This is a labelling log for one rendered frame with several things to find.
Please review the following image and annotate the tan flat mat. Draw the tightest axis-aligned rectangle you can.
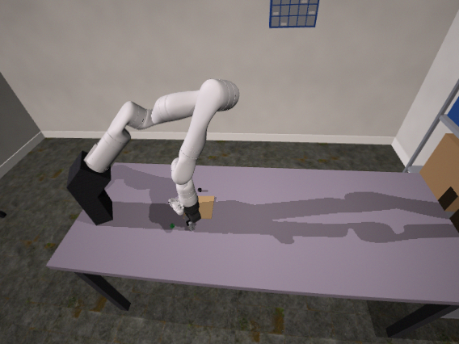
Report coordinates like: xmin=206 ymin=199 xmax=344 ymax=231
xmin=198 ymin=196 xmax=215 ymax=219

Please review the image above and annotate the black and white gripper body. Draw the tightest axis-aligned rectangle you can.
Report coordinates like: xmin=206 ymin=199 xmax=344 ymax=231
xmin=169 ymin=192 xmax=201 ymax=223

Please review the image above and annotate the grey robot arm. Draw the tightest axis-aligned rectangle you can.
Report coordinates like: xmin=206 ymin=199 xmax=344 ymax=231
xmin=84 ymin=78 xmax=239 ymax=199

